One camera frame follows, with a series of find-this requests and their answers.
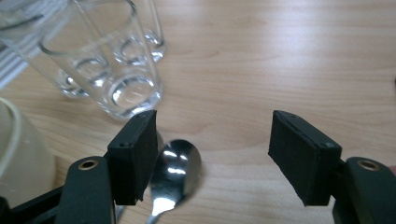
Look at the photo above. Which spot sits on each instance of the clear drinking glass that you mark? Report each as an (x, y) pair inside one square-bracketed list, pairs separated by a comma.
[(134, 96), (152, 46), (71, 87)]

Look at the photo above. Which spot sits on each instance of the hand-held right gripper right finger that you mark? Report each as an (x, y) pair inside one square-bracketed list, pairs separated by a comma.
[(305, 161)]

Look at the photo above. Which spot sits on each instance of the steel spoon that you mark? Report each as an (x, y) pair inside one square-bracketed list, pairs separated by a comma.
[(174, 168)]

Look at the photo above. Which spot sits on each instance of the grey striped placemat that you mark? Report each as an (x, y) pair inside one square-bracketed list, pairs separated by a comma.
[(9, 68)]

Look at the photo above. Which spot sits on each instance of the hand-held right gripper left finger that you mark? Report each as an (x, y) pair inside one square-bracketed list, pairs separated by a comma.
[(134, 161)]

